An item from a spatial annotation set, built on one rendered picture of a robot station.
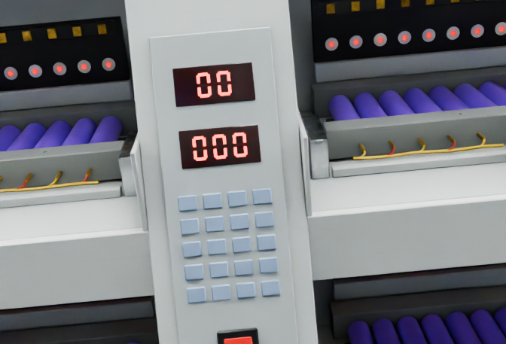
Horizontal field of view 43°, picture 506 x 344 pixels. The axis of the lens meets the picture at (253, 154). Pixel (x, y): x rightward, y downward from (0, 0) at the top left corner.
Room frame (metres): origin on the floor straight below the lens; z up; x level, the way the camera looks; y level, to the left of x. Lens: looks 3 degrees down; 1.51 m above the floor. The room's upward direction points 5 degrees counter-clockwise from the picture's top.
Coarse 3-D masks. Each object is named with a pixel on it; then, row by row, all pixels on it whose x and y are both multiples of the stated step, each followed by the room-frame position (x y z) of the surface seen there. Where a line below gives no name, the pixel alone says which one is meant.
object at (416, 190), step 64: (320, 0) 0.53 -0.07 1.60; (384, 0) 0.53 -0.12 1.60; (448, 0) 0.53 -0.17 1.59; (320, 64) 0.54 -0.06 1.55; (384, 64) 0.54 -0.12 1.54; (448, 64) 0.55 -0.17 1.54; (320, 128) 0.43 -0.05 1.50; (384, 128) 0.44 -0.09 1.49; (448, 128) 0.44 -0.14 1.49; (320, 192) 0.40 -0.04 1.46; (384, 192) 0.40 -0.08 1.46; (448, 192) 0.39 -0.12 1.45; (320, 256) 0.38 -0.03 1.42; (384, 256) 0.39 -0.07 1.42; (448, 256) 0.39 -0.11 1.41
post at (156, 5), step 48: (144, 0) 0.38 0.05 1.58; (192, 0) 0.38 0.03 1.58; (240, 0) 0.38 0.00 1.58; (144, 48) 0.37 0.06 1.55; (288, 48) 0.38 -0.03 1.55; (144, 96) 0.38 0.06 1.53; (288, 96) 0.38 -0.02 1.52; (144, 144) 0.38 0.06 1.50; (288, 144) 0.38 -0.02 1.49; (144, 192) 0.38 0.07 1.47; (288, 192) 0.38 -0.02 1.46
